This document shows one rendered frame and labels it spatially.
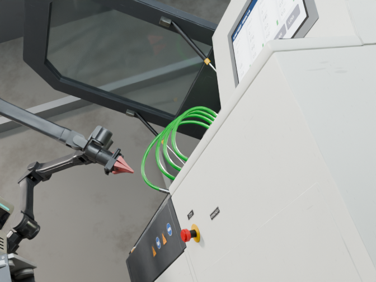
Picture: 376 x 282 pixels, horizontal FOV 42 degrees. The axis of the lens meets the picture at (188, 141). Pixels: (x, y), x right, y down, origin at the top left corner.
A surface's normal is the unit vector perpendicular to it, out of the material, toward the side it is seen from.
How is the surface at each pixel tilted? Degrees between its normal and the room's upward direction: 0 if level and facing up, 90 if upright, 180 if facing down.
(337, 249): 90
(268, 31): 76
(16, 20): 180
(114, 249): 90
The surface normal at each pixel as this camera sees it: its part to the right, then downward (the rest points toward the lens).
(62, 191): -0.07, -0.40
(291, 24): -0.95, -0.08
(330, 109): 0.30, -0.48
